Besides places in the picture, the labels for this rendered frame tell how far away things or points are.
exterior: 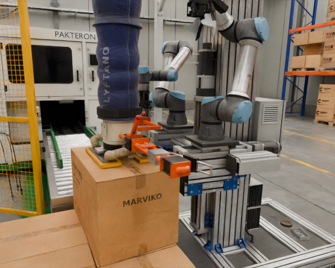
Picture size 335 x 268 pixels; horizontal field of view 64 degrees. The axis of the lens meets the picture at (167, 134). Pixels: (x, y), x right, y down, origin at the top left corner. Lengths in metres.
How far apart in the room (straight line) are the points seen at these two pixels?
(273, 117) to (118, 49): 1.05
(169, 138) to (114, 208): 0.81
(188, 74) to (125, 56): 10.37
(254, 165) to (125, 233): 0.73
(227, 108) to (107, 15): 0.71
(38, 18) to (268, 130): 9.68
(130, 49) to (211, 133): 0.58
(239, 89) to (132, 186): 0.69
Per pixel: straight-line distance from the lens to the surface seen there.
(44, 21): 10.76
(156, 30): 5.02
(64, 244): 1.54
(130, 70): 1.34
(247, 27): 1.49
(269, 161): 1.54
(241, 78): 1.41
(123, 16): 1.34
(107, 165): 1.29
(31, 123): 2.52
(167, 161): 0.89
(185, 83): 11.61
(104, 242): 1.29
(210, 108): 1.42
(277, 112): 1.86
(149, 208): 1.30
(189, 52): 2.03
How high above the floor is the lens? 1.37
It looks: 12 degrees down
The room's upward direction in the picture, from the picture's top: 1 degrees clockwise
